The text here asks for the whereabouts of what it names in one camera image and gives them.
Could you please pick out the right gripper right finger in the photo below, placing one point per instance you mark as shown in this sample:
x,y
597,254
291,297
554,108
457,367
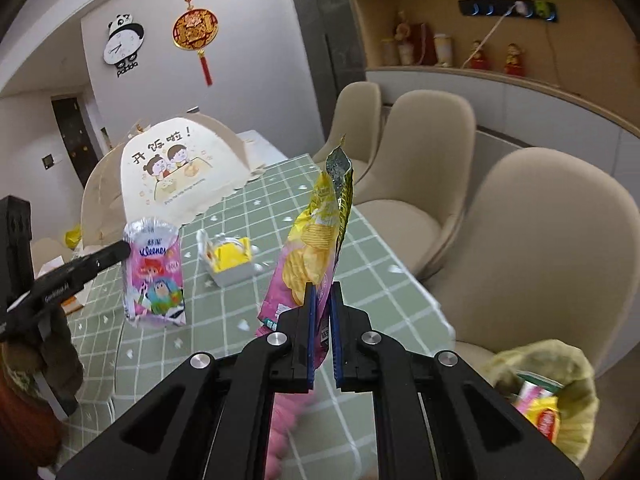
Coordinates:
x,y
335,302

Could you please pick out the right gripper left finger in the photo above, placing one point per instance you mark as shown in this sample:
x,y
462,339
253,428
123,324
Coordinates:
x,y
311,307

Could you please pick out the pink chip bag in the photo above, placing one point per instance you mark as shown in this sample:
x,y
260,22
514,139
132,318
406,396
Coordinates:
x,y
310,253

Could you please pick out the pink tissue pack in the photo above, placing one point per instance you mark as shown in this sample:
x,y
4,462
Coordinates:
x,y
152,274

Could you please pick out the yellow biscuit wrapper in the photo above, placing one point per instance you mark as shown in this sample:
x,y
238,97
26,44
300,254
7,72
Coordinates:
x,y
544,414

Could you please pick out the white milk pouch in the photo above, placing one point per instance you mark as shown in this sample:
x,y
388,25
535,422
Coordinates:
x,y
537,385

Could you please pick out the trash bin with yellow bag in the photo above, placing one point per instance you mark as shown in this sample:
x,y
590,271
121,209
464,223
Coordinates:
x,y
577,401

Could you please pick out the orange white tissue box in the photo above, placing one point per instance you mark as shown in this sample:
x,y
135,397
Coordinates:
x,y
49,257

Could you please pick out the pink caterpillar toy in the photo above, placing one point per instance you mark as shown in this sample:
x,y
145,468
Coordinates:
x,y
286,410

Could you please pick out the small white yellow toy box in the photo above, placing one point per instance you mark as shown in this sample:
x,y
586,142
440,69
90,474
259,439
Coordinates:
x,y
228,259

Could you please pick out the green checkered tablecloth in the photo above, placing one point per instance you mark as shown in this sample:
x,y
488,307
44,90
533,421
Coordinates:
x,y
334,438

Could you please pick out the beige chair middle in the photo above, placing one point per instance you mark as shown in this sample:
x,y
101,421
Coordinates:
x,y
414,193

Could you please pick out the beige chair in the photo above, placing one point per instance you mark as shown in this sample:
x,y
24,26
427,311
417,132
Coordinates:
x,y
414,193
549,249
357,125

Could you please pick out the beige chair far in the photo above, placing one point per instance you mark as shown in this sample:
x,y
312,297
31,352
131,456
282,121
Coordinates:
x,y
357,125

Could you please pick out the mesh food cover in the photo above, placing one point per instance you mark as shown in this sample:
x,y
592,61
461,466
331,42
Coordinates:
x,y
171,171

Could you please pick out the beige chair near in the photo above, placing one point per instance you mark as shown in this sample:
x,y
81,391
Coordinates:
x,y
549,249

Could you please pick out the red figurine left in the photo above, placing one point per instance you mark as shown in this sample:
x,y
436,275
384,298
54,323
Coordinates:
x,y
478,59

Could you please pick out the red figurine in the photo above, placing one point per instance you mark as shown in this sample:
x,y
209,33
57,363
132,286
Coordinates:
x,y
478,59
514,65

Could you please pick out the red figurine right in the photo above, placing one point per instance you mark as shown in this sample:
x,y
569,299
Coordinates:
x,y
514,65

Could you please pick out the red chinese knot ornament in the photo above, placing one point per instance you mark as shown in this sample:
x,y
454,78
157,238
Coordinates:
x,y
193,31

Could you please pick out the wooden shelf cabinet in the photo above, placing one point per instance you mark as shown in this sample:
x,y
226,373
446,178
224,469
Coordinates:
x,y
580,92

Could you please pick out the black power strip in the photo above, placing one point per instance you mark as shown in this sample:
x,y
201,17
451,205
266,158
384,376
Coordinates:
x,y
528,9

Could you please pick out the panda wall clock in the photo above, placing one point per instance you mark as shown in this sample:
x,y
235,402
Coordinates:
x,y
125,38

